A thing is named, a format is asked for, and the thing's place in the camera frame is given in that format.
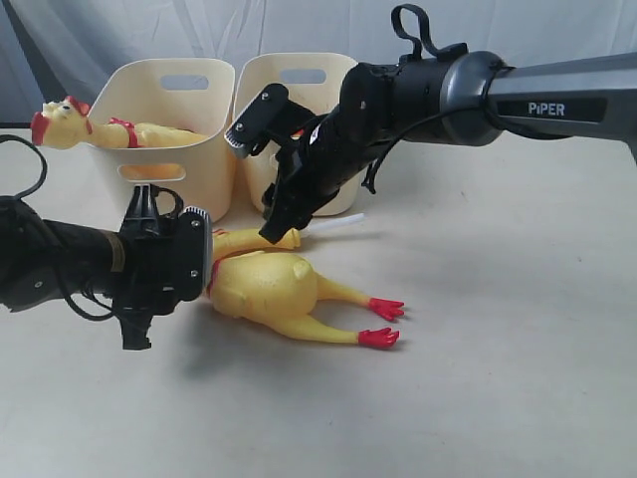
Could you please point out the blue backdrop cloth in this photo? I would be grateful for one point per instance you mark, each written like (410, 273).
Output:
(50, 49)

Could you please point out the whole yellow rubber chicken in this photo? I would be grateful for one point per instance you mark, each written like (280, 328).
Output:
(66, 124)

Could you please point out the cream bin marked O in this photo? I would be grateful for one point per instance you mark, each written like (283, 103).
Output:
(187, 93)

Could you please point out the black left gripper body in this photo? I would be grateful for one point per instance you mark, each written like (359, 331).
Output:
(154, 278)

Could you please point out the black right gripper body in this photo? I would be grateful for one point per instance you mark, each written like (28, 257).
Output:
(328, 156)

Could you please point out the detached chicken head with tube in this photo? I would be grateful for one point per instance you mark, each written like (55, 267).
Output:
(227, 243)

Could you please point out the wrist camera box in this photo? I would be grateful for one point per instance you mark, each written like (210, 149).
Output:
(193, 242)
(261, 121)

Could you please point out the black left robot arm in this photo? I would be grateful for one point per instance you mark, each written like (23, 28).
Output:
(45, 260)

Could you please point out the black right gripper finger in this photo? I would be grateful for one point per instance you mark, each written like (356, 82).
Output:
(309, 201)
(280, 198)

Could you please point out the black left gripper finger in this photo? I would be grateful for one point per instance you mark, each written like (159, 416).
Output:
(134, 327)
(141, 217)

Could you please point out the cream bin marked X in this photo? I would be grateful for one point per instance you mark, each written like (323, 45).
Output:
(313, 80)

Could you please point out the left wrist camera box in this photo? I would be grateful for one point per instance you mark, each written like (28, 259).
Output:
(193, 242)

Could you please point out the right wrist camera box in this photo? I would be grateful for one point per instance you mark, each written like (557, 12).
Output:
(261, 121)

